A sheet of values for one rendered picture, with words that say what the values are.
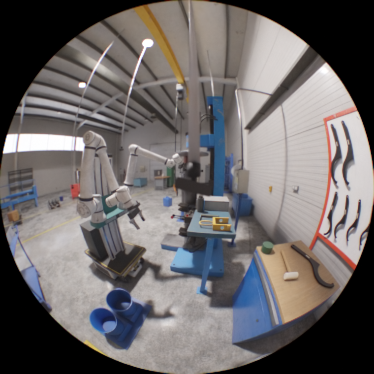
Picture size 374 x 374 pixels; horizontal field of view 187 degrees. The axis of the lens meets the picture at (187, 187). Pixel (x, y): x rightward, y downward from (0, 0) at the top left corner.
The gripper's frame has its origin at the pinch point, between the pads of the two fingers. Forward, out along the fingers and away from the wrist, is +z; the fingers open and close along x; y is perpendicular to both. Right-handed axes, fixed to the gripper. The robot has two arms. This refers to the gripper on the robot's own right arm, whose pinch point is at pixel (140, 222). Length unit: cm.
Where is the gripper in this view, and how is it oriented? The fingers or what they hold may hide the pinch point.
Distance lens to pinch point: 102.5
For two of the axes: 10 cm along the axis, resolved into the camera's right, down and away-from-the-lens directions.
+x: -0.4, 2.8, -9.6
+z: 4.0, 8.9, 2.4
